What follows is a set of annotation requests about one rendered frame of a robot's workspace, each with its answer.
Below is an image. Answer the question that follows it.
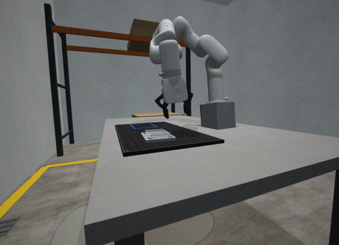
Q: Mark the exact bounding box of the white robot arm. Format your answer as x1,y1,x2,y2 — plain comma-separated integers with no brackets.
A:
149,16,228,104

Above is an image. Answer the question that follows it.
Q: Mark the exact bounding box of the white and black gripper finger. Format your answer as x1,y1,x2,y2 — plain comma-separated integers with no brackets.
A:
183,92,193,114
155,93,169,119

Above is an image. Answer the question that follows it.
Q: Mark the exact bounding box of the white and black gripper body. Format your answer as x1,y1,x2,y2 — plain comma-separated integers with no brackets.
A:
162,76,188,104

